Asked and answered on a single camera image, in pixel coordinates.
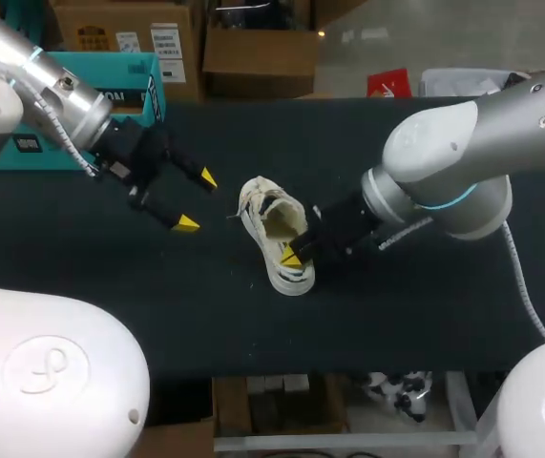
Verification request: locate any open cardboard box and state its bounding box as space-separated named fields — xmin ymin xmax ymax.
xmin=201 ymin=0 xmax=320 ymax=100

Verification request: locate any cardboard box with grey blocks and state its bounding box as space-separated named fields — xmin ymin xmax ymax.
xmin=211 ymin=372 xmax=351 ymax=436

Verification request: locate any white bin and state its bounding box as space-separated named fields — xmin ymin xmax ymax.
xmin=417 ymin=67 xmax=535 ymax=99

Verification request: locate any teal box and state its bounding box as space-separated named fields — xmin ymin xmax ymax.
xmin=0 ymin=50 xmax=167 ymax=172

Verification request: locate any white cable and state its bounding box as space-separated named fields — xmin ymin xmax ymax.
xmin=500 ymin=219 xmax=545 ymax=344
xmin=0 ymin=55 xmax=99 ymax=179

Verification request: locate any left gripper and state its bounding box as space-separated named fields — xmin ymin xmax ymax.
xmin=94 ymin=115 xmax=219 ymax=234

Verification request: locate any red bag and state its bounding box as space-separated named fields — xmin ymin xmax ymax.
xmin=366 ymin=68 xmax=413 ymax=99

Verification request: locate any cardboard box with labels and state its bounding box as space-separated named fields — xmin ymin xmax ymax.
xmin=52 ymin=0 xmax=205 ymax=103

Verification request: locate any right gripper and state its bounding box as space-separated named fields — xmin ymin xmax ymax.
xmin=279 ymin=187 xmax=388 ymax=268

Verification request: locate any white shoe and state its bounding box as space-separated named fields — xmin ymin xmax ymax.
xmin=226 ymin=175 xmax=317 ymax=298

